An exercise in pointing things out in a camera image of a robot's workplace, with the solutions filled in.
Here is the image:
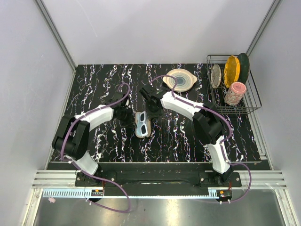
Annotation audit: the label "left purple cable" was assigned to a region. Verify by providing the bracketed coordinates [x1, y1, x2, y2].
[60, 82, 132, 212]

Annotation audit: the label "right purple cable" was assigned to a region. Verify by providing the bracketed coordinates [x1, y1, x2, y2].
[150, 75, 253, 204]

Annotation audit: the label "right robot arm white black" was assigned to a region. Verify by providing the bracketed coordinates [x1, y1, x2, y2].
[140, 84, 233, 187]

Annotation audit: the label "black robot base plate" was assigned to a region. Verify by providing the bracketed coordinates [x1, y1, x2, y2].
[75, 162, 242, 196]

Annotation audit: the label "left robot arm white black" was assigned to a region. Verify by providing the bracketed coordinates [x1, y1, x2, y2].
[52, 92, 135, 186]

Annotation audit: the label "purple cable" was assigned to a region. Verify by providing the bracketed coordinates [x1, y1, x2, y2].
[60, 82, 132, 212]
[150, 75, 253, 204]

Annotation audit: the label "beige plate blue rings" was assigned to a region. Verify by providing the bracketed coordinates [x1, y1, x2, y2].
[162, 68, 198, 92]

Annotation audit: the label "light blue cleaning cloth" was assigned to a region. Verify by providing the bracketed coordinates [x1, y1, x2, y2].
[136, 113, 149, 137]

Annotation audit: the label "yellow scalloped plate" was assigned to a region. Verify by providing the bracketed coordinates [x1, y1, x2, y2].
[223, 55, 240, 88]

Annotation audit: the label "black marble pattern mat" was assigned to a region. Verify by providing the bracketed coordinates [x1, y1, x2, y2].
[65, 64, 260, 162]

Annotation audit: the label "dark green plate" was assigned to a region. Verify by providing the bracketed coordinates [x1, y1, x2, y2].
[237, 53, 250, 84]

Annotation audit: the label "grey speckled plate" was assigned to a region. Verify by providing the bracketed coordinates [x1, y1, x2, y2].
[210, 64, 222, 89]

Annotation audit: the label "pink patterned cup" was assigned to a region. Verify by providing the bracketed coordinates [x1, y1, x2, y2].
[224, 81, 246, 106]

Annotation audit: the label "black wire dish rack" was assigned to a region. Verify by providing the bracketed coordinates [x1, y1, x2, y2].
[206, 54, 262, 114]

